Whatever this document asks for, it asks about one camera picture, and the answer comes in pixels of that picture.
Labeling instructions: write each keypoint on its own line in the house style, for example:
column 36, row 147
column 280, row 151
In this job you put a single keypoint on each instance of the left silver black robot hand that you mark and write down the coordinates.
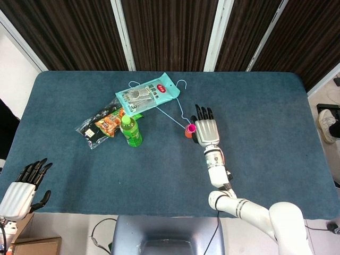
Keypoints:
column 18, row 196

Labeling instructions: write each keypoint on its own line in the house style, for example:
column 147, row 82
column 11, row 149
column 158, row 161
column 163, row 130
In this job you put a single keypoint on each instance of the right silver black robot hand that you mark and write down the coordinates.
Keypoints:
column 208, row 131

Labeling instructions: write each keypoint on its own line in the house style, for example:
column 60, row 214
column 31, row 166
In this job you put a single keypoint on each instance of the pink plastic cup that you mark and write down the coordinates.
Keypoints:
column 190, row 128

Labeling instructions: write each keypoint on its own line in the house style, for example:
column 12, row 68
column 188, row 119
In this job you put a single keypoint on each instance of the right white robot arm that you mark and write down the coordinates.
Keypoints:
column 217, row 172

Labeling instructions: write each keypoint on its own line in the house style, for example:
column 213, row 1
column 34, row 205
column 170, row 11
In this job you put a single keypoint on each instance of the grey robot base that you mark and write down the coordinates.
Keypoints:
column 167, row 236

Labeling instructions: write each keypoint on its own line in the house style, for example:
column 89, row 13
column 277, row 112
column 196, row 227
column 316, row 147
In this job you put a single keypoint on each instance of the orange plastic cup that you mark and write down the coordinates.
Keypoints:
column 188, row 135

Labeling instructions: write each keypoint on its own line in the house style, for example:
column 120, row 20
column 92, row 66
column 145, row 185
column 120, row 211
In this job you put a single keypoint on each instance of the cardboard box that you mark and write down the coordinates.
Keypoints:
column 37, row 247

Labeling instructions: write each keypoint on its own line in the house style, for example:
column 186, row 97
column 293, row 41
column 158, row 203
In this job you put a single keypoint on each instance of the teal table cover cloth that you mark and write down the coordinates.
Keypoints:
column 159, row 172

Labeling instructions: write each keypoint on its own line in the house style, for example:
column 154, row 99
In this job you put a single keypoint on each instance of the teal scrubber package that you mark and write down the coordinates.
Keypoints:
column 148, row 93

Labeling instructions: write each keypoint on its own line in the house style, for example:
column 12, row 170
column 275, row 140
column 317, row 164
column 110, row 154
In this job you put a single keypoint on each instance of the green drink bottle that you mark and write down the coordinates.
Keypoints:
column 132, row 134

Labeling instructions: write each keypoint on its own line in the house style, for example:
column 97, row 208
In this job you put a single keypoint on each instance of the clear bag with black item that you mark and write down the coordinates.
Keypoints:
column 90, row 132

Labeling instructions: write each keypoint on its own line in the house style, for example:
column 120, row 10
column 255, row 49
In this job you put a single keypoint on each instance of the orange green snack bag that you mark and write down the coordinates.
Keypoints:
column 107, row 126

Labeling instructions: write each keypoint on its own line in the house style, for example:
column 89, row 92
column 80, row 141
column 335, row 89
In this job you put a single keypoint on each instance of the white sneaker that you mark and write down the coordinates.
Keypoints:
column 325, row 125

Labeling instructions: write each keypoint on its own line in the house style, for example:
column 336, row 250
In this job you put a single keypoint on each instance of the white partition post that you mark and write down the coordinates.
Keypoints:
column 217, row 34
column 123, row 34
column 267, row 34
column 24, row 42

